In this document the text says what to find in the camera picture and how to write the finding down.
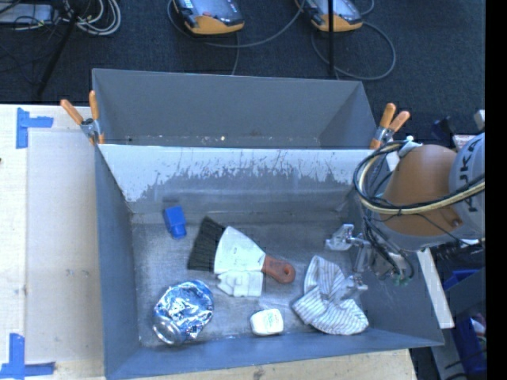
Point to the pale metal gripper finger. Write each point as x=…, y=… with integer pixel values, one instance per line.
x=340, y=239
x=353, y=286

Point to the crushed silver blue can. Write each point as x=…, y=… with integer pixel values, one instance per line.
x=184, y=311

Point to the white striped cloth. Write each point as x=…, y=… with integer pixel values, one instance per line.
x=328, y=311

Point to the grey metal bin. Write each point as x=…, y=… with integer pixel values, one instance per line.
x=237, y=164

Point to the blue plastic cap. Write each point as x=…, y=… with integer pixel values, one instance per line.
x=174, y=220

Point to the white crumpled packet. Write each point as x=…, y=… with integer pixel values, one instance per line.
x=241, y=284

